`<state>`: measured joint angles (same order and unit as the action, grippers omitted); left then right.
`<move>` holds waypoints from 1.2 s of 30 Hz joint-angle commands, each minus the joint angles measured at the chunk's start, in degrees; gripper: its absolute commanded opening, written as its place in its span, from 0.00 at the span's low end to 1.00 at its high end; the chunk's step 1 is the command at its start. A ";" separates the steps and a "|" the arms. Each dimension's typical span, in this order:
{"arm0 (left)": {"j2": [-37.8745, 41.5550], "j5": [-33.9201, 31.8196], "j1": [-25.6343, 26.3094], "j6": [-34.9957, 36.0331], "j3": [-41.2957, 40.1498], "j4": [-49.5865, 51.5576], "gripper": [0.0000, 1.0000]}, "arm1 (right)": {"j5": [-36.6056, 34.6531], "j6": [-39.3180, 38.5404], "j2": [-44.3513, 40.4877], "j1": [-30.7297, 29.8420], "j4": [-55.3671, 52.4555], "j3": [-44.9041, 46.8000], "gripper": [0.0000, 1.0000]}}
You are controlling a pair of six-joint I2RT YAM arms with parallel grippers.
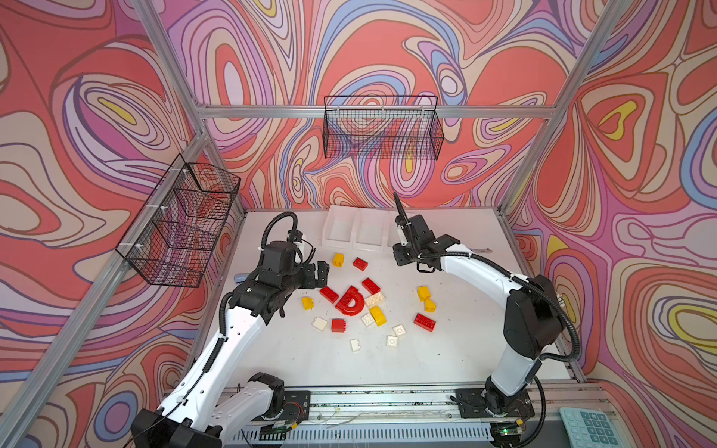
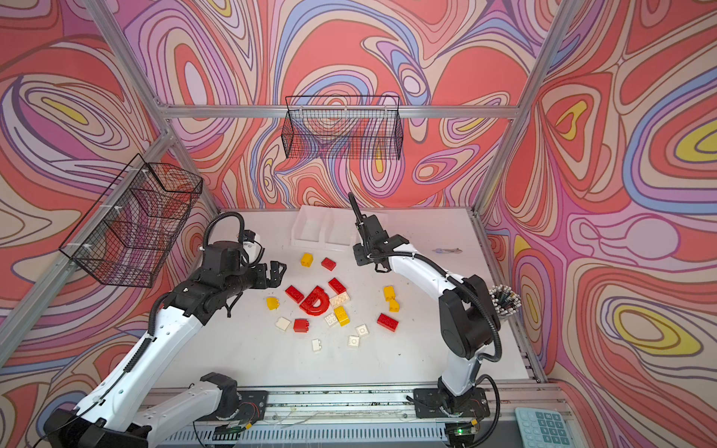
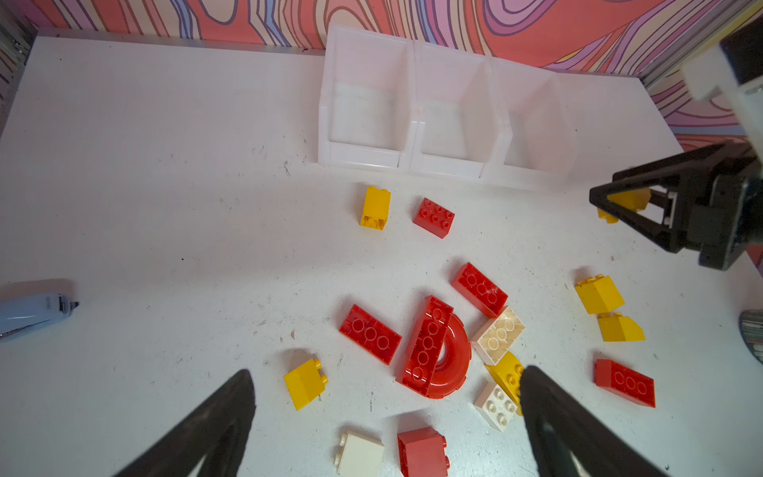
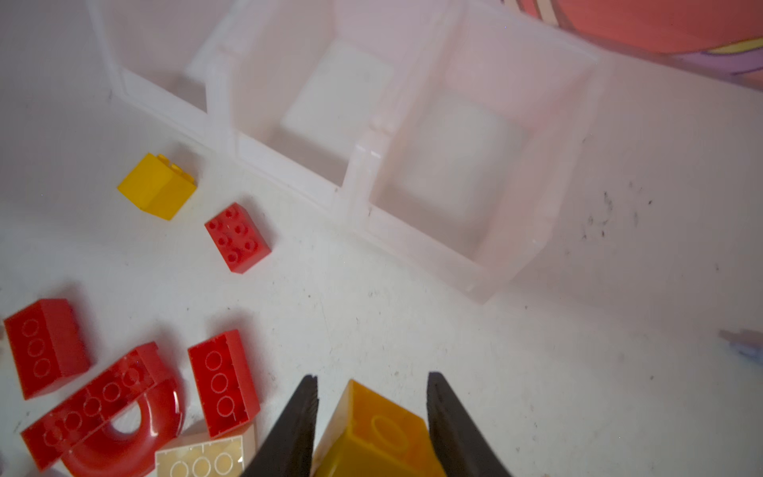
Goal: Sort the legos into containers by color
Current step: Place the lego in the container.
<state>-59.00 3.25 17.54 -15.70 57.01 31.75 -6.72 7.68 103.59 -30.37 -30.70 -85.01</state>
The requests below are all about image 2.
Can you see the cream small lego centre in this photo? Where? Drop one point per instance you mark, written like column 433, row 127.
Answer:
column 331, row 319

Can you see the cup of pens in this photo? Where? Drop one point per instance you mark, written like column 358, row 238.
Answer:
column 505, row 301

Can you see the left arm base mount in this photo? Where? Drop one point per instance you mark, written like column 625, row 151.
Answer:
column 241, row 407

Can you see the red long lego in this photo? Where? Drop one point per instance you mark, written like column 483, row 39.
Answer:
column 295, row 294

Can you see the left white plastic bin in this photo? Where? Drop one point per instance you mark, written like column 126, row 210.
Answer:
column 308, row 230

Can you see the black wire basket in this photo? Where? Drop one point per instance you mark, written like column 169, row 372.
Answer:
column 343, row 127
column 133, row 229

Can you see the black wire basket back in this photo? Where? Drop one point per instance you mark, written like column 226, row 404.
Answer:
column 343, row 127

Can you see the red arch lego piece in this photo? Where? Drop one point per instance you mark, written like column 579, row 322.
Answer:
column 316, row 303

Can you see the black wire basket left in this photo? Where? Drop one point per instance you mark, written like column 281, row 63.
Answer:
column 133, row 229

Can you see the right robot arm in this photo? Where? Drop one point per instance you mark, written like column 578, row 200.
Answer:
column 468, row 318

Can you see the white plastic bin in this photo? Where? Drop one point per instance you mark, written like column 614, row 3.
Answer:
column 308, row 230
column 340, row 232
column 372, row 232

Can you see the right white plastic bin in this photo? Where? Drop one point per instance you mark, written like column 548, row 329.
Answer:
column 372, row 232

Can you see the cream long lego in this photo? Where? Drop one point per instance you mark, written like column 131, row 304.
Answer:
column 339, row 300

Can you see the middle white plastic bin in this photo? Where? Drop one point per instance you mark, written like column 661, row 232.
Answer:
column 340, row 232

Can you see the cream lego front right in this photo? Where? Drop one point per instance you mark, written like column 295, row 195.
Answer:
column 362, row 331

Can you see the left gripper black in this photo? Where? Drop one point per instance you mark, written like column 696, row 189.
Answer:
column 264, row 282

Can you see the yellow small lego lower right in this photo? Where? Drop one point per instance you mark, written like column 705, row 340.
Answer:
column 394, row 306

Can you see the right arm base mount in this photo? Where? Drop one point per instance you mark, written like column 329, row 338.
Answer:
column 468, row 412

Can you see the teal calculator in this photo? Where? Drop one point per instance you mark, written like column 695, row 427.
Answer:
column 542, row 428

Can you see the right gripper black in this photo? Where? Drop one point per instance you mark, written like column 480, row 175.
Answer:
column 361, row 260

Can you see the red square lego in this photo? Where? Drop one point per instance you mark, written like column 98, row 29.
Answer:
column 301, row 325

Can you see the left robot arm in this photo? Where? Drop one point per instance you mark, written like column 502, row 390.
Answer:
column 110, row 416

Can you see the small pen on table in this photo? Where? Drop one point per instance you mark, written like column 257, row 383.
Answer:
column 447, row 251

